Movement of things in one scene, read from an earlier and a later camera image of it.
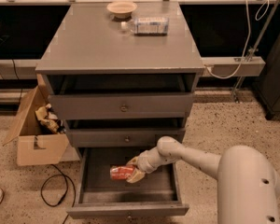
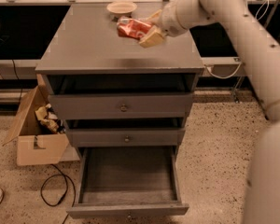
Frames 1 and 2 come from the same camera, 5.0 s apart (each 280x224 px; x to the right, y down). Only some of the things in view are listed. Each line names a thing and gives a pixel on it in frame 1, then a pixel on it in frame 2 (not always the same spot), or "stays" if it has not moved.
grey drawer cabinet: [116, 91] stays
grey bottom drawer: [156, 194] stays
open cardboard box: [35, 145] stays
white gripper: [143, 163] to [168, 22]
